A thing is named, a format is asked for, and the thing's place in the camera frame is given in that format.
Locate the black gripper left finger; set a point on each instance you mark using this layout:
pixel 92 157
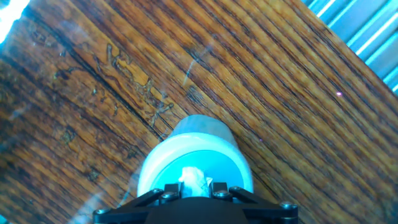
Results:
pixel 133 203

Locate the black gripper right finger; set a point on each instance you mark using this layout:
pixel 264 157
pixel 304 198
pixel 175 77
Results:
pixel 264 207

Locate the white paper ball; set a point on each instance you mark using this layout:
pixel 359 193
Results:
pixel 194 182

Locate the small white trash can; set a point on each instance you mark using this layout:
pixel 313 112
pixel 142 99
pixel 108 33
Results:
pixel 199 143

